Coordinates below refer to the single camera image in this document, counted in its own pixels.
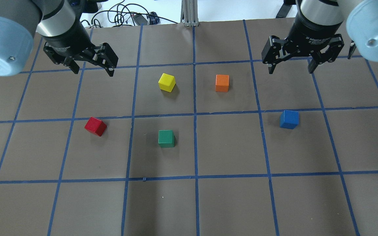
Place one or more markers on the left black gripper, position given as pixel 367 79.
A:
pixel 67 38

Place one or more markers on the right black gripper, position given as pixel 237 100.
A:
pixel 308 34

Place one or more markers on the red block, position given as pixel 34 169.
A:
pixel 95 126

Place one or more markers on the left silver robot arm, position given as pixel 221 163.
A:
pixel 58 22

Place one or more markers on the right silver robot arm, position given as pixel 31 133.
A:
pixel 360 17

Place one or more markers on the blue block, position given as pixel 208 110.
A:
pixel 289 119

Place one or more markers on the orange block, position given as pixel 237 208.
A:
pixel 222 83

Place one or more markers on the yellow block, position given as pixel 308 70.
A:
pixel 166 82

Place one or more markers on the green block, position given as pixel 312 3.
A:
pixel 166 138

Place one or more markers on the aluminium frame post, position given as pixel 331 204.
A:
pixel 189 13

